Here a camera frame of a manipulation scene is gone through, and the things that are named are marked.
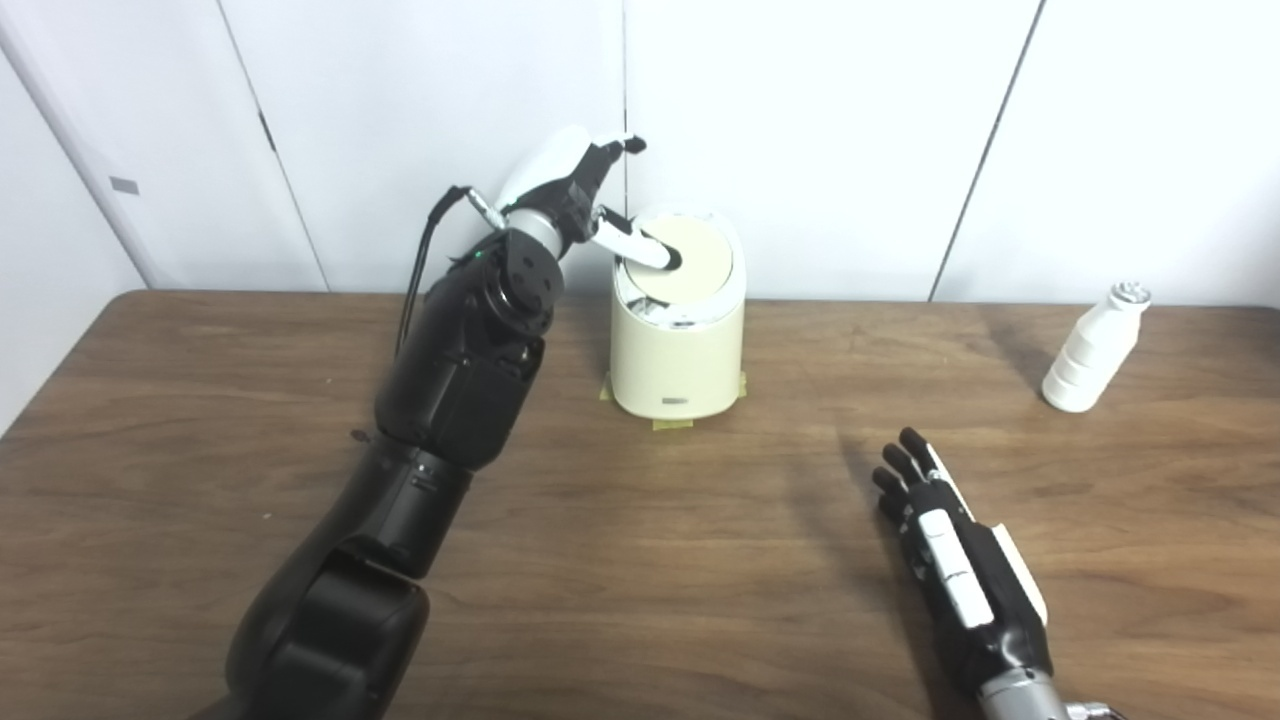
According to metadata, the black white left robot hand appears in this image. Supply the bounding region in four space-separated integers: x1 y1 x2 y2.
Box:
495 125 685 272

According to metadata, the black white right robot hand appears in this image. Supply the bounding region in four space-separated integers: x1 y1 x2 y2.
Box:
872 428 1053 701

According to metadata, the round cream bin lid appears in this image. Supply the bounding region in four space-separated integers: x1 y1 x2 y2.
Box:
640 217 734 284

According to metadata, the small white plastic bottle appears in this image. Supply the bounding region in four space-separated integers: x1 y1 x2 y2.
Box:
1041 283 1152 413

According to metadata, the cream-colored plastic bin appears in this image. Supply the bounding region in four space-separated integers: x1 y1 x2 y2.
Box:
609 205 747 421

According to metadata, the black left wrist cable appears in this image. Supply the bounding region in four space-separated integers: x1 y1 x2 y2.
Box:
394 185 507 357

